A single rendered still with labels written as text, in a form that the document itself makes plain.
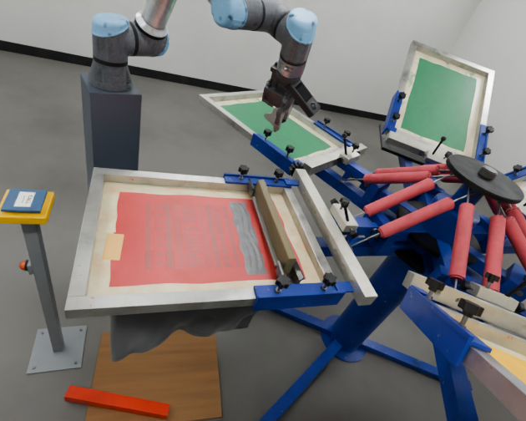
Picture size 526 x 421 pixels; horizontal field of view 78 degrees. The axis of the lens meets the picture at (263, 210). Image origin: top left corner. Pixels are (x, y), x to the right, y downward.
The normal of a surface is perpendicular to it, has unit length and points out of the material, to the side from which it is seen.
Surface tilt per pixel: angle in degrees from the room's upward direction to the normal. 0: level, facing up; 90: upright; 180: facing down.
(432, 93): 32
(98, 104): 90
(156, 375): 0
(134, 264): 0
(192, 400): 0
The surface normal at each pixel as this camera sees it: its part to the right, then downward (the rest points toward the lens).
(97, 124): 0.51, 0.66
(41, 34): 0.25, 0.67
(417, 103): 0.11, -0.33
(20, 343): 0.28, -0.74
